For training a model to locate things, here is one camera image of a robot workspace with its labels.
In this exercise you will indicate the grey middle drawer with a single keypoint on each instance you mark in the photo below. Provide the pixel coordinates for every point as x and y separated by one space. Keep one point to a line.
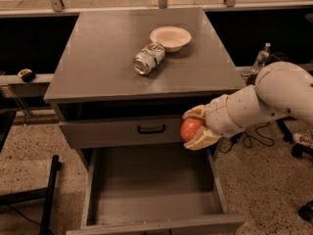
122 131

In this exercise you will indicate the clear plastic water bottle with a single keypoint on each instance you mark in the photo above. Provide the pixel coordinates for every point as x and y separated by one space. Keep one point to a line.
261 59

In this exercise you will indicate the red apple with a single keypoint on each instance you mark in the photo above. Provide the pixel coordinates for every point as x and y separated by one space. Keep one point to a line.
190 127

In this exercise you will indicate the green white soda can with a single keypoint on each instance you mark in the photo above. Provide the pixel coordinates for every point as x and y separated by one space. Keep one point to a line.
148 58

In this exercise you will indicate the grey drawer cabinet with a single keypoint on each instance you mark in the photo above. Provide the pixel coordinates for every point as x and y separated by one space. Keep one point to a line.
127 77

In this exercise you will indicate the black chair frame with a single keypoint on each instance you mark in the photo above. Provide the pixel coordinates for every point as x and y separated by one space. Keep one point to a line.
47 193

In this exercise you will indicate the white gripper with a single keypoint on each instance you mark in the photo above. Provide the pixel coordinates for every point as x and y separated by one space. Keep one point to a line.
219 116

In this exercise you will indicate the black yellow tape measure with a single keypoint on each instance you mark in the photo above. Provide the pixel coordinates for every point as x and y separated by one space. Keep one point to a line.
26 75

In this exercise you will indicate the black drawer handle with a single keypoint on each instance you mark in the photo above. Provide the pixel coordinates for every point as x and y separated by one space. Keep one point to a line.
151 129

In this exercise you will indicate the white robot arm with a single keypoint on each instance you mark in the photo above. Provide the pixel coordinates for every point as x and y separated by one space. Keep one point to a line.
281 89

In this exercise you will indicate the small black box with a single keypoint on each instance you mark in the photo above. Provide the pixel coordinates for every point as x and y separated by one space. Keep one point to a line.
278 57

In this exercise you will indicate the grey open bottom drawer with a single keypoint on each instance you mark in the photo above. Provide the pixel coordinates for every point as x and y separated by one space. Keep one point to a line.
160 189

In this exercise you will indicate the white paper bowl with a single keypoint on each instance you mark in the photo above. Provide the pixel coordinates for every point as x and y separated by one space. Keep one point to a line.
172 38

